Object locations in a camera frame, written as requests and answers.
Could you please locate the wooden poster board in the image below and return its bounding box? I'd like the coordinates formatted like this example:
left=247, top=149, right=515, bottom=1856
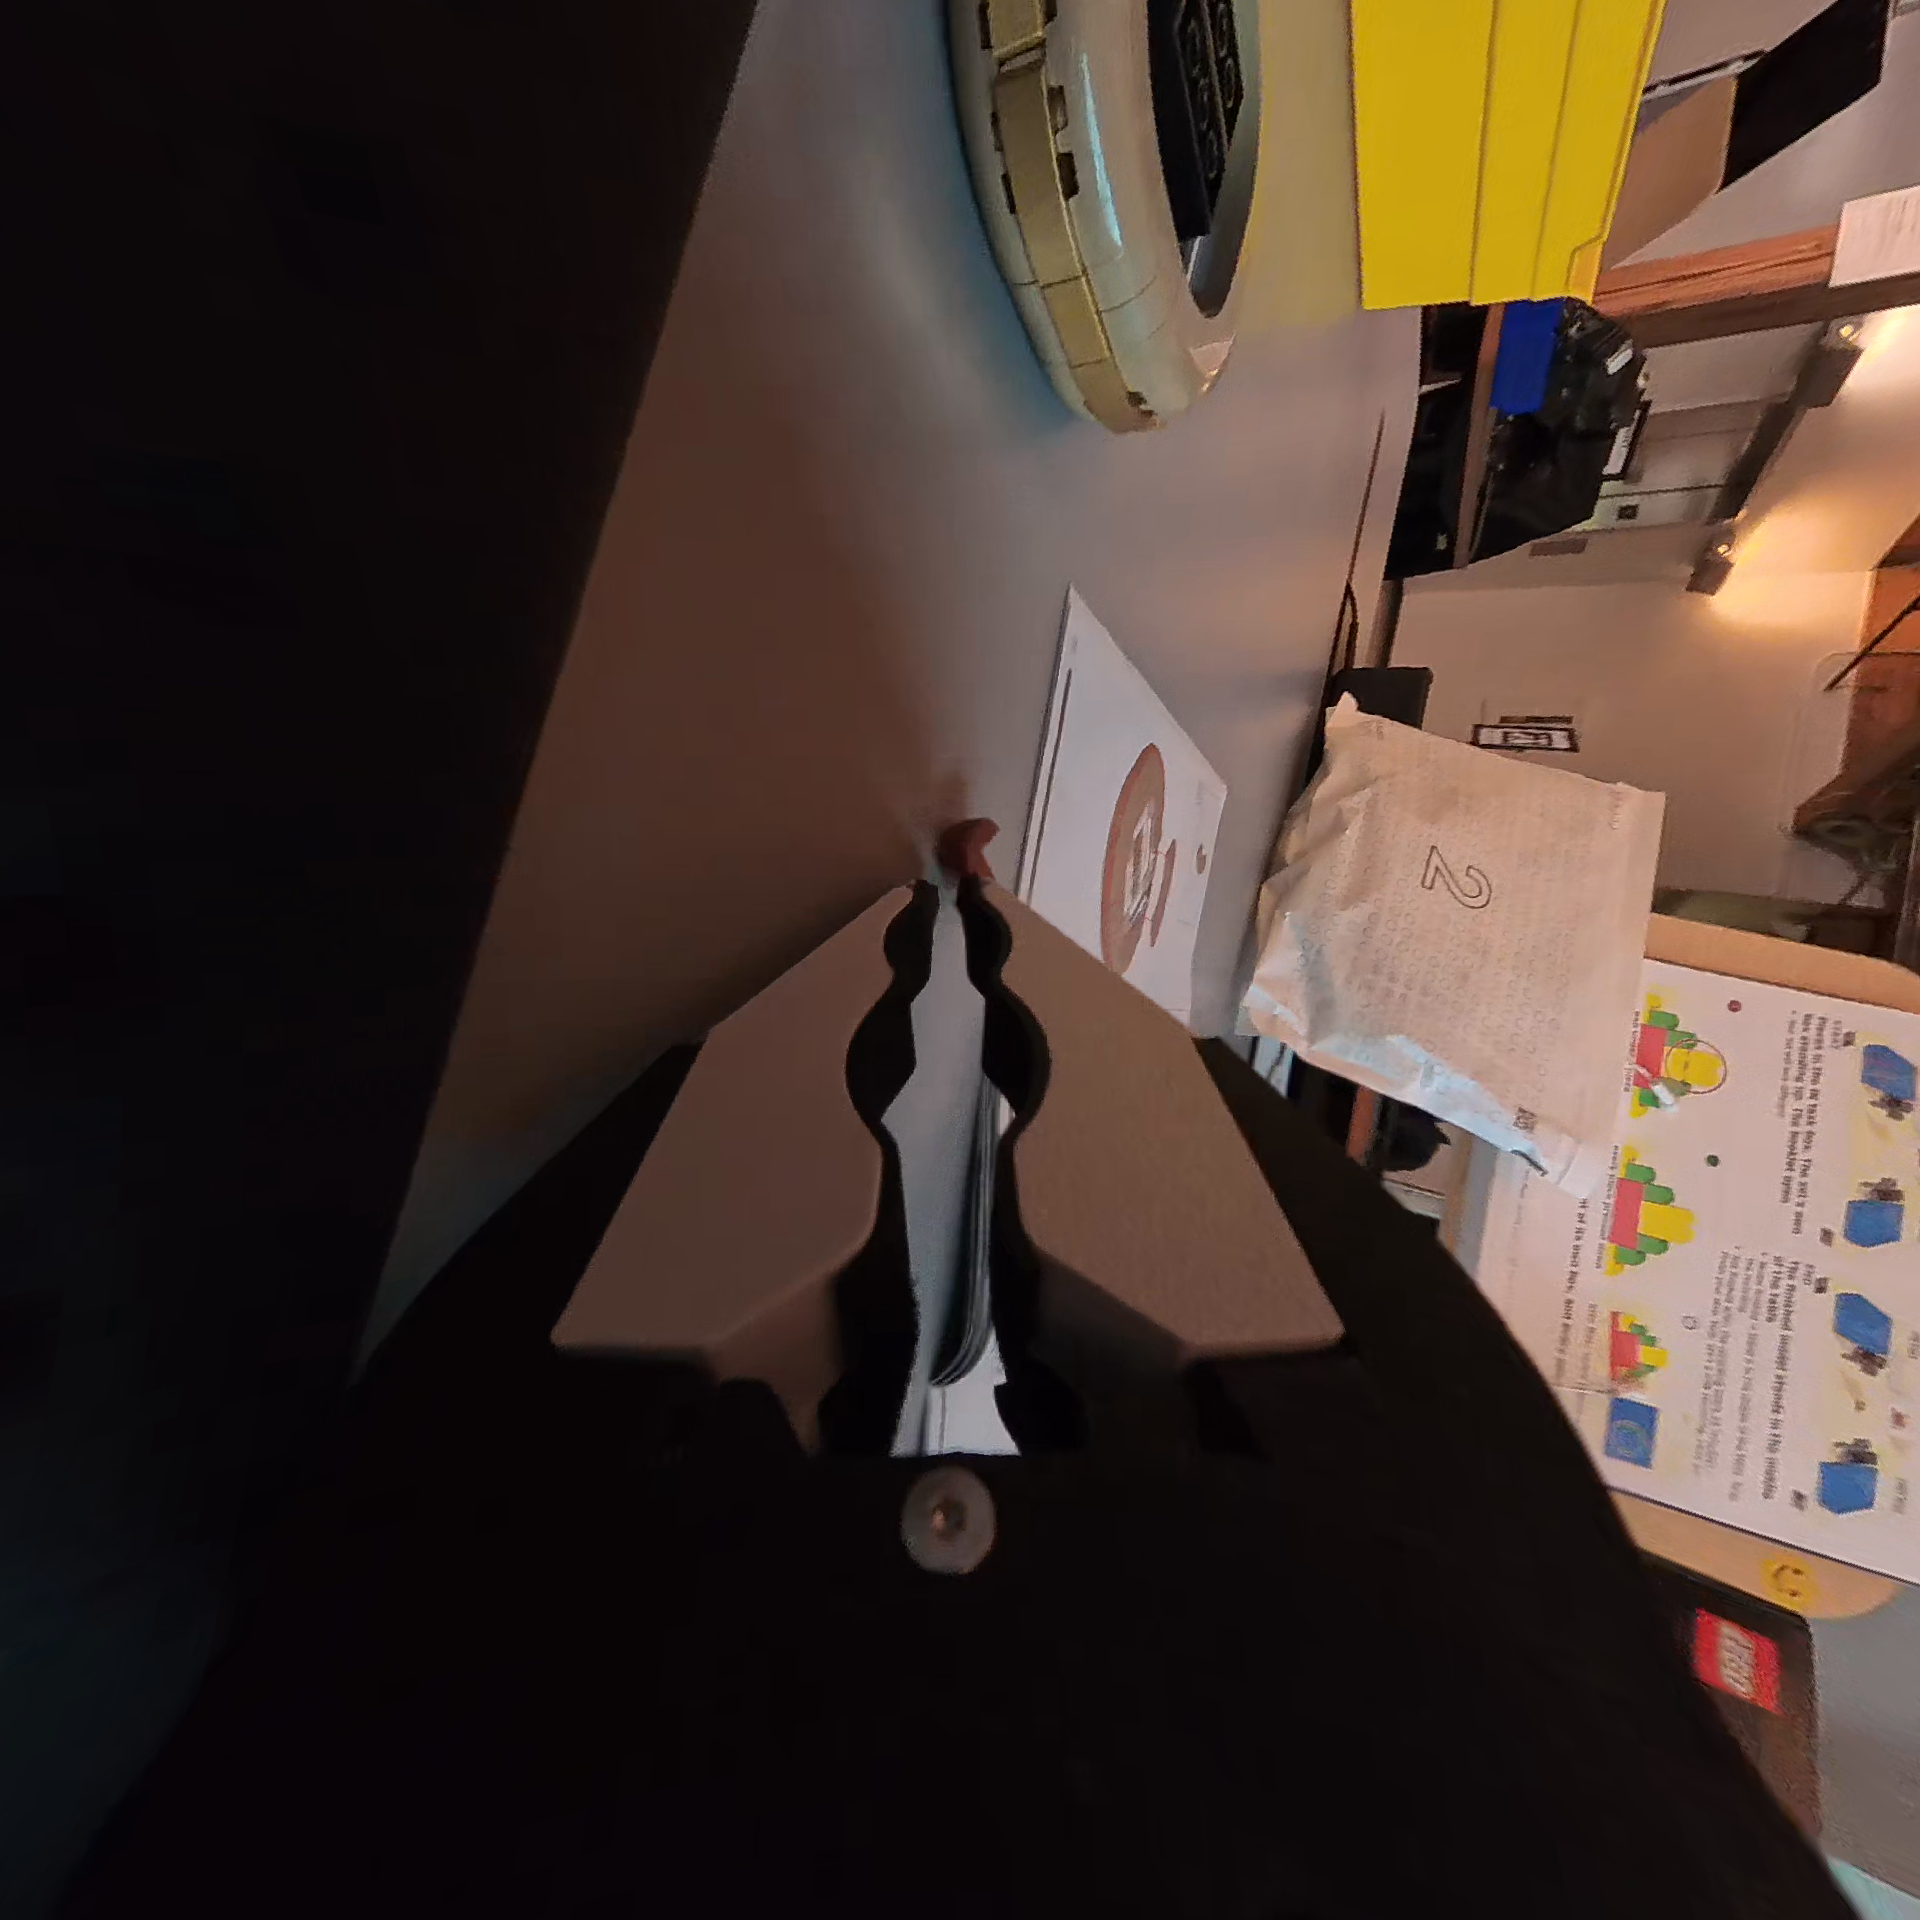
left=1621, top=911, right=1920, bottom=1618

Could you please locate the yellow Lego brick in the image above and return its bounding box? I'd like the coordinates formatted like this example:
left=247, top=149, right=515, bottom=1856
left=1350, top=0, right=1671, bottom=314

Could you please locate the white instruction booklet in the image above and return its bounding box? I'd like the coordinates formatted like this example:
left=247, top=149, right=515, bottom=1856
left=896, top=586, right=1231, bottom=1460

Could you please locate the white numbered paper bag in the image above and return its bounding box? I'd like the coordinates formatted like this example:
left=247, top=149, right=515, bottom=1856
left=1237, top=696, right=1665, bottom=1194

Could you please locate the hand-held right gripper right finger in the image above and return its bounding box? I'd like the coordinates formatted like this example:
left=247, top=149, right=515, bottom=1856
left=960, top=883, right=1344, bottom=1453

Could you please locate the white instruction poster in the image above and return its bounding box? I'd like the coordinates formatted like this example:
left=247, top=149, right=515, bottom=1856
left=1475, top=960, right=1920, bottom=1587

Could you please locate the round tan brick model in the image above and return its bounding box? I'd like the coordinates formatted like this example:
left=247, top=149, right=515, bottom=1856
left=944, top=0, right=1263, bottom=437

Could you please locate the black toy box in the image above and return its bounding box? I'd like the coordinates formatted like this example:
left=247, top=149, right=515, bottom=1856
left=1640, top=1559, right=1824, bottom=1847

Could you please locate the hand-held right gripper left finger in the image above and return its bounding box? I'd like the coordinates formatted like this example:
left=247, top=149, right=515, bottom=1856
left=550, top=883, right=938, bottom=1453

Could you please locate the large blue plastic bin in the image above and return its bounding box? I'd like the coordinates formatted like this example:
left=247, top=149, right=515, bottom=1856
left=1487, top=296, right=1567, bottom=415

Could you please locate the black backpack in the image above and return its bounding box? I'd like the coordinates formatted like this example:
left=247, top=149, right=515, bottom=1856
left=1475, top=306, right=1651, bottom=560

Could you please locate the black and cardboard open box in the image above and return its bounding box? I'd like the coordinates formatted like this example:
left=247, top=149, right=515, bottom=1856
left=1597, top=0, right=1891, bottom=270

